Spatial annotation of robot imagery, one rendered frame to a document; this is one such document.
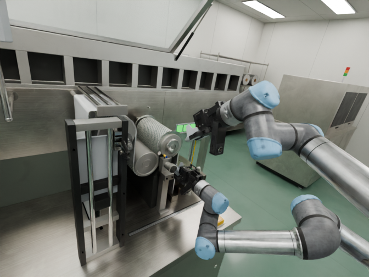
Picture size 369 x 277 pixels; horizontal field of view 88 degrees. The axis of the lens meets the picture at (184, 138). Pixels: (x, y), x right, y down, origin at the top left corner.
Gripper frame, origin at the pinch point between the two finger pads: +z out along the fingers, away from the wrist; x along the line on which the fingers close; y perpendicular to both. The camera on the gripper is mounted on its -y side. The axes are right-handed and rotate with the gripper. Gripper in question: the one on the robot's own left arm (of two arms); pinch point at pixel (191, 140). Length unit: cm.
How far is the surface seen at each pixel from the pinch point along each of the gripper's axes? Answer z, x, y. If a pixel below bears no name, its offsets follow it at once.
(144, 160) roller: 22.1, 11.1, -1.0
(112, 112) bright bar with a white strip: 4.5, 26.3, 15.1
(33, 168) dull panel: 55, 50, 10
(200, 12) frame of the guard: -9, -20, 57
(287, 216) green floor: 88, -188, -103
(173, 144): 16.6, -2.4, 2.8
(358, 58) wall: -4, -452, 97
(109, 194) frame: 14.1, 30.5, -11.0
